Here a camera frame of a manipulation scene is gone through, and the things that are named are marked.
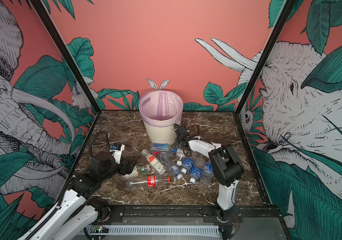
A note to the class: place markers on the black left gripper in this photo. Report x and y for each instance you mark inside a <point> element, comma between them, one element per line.
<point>124,171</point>

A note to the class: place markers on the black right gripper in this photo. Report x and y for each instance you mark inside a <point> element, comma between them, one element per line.
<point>177,143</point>

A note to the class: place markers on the green cap yellow label bottle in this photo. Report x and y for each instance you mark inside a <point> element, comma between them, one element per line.
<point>138,171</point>

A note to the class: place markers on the red label cola bottle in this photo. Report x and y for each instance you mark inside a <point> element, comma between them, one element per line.
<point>148,182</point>

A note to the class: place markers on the red green label clear bottle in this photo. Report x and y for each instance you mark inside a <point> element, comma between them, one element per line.
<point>154,162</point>

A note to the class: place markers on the red white label bottle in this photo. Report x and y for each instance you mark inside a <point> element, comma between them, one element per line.
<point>180,157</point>

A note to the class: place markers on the long clear bottle blue label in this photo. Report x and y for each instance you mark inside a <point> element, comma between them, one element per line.
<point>172,168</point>

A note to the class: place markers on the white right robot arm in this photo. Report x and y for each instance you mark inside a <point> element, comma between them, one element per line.
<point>227,166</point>

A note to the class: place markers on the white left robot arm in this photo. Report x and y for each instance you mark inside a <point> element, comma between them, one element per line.
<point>77,206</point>

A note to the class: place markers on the cream ribbed waste bin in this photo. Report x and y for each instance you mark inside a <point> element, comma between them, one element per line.
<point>161,132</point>

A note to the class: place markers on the purple bin liner bag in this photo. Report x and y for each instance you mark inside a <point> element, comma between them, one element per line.
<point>160,108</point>

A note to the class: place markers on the flattened bottle blue cap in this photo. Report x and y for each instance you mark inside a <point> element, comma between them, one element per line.
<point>157,148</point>

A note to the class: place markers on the blue label bottle white cap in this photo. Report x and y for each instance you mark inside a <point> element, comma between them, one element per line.
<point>187,165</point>

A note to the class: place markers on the crushed clear plastic bottle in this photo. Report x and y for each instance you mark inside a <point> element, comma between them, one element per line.
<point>207,173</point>

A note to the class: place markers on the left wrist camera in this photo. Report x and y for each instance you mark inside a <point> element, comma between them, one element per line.
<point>117,150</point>

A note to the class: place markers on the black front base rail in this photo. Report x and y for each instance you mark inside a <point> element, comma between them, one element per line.
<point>209,213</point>

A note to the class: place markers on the white slotted cable duct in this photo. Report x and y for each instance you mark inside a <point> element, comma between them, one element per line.
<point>138,230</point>

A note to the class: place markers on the black right corner frame post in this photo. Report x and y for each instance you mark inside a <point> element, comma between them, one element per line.
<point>279,24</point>

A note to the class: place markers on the black corner frame post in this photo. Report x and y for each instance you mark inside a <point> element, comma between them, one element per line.
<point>62,47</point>
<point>279,24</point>

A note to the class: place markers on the black left corner frame post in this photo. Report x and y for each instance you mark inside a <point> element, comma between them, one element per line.
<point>62,47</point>

